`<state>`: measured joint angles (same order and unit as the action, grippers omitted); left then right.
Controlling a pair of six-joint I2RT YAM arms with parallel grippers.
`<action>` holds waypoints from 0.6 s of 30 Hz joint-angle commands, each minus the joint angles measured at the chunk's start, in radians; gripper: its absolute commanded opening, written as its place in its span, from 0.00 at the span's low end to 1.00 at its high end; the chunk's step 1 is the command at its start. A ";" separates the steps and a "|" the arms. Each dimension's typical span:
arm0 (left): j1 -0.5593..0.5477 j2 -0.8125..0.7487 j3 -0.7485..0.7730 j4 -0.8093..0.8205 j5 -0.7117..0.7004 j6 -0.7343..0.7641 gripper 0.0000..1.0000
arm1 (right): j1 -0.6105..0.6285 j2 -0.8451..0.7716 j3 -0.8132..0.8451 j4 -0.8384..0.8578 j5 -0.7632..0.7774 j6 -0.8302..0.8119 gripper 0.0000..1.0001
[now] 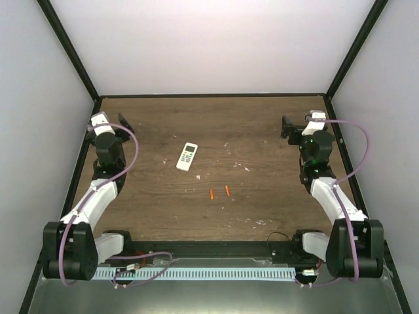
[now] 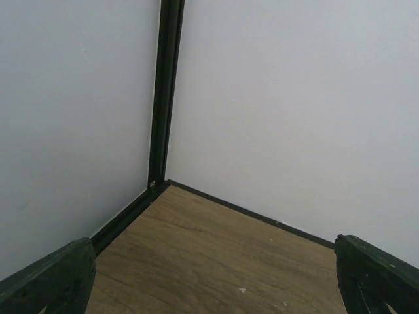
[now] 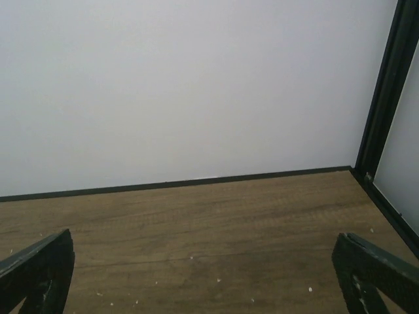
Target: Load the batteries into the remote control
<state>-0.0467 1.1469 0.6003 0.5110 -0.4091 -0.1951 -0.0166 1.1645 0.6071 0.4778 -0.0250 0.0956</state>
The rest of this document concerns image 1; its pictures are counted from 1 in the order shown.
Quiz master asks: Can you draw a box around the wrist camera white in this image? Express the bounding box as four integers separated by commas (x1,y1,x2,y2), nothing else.
87,111,115,136
302,110,327,136

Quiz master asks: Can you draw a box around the black enclosure frame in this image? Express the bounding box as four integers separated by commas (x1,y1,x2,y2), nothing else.
20,1,411,313

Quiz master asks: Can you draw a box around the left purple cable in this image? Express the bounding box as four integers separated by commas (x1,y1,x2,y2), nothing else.
60,122,173,290

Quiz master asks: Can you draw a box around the light blue slotted cable duct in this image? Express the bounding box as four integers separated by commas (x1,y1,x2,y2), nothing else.
93,267,296,281

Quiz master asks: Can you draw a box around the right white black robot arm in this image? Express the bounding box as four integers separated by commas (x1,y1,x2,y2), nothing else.
281,111,384,280

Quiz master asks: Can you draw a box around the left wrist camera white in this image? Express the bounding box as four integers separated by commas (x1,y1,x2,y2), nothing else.
87,111,115,136

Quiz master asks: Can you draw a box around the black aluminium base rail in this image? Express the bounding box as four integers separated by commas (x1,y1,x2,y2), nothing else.
94,241,331,266

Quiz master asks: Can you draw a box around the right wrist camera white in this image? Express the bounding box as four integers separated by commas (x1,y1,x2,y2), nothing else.
302,110,327,136

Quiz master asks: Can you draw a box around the orange battery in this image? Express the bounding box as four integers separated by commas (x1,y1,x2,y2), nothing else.
225,185,231,196
209,188,215,200

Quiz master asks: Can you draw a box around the grey metal front plate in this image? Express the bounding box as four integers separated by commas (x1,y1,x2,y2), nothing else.
28,275,403,313

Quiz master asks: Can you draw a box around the white remote control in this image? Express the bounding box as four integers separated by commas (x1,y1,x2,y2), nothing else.
176,143,198,171

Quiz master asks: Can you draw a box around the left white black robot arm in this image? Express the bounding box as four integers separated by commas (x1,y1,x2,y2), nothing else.
42,112,136,285

